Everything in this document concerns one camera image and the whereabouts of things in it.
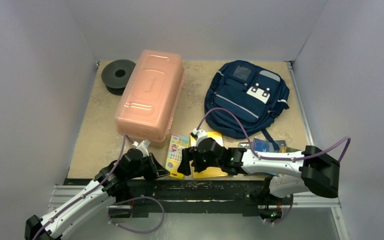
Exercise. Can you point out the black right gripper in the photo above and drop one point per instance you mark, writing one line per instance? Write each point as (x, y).
(195, 160)

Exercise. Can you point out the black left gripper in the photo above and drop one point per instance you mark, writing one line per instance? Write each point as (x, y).
(156, 170)

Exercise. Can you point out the colourful crayon box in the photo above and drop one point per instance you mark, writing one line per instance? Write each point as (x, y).
(174, 155)

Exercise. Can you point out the navy blue student backpack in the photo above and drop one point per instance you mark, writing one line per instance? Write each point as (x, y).
(244, 99)

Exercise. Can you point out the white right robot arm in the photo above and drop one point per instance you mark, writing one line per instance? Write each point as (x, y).
(311, 170)

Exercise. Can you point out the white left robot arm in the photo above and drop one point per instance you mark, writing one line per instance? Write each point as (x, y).
(109, 186)

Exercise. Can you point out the yellow book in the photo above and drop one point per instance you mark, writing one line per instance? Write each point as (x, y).
(212, 172)

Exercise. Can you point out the pink translucent storage box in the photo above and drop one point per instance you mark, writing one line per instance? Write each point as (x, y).
(148, 103)

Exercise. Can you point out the blue Animal Farm book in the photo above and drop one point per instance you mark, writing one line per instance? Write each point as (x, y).
(260, 145)

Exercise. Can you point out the black filament spool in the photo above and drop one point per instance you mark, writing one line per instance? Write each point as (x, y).
(115, 76)

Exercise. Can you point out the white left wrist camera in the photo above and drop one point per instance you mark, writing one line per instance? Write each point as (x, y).
(142, 146)

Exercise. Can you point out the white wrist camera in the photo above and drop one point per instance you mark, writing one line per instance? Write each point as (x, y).
(198, 135)
(142, 146)

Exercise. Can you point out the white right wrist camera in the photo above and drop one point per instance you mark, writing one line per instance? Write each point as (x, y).
(198, 135)

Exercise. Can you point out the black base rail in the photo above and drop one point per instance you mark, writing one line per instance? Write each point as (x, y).
(248, 198)

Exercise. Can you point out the aluminium frame rail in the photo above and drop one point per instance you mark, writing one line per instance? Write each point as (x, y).
(310, 200)

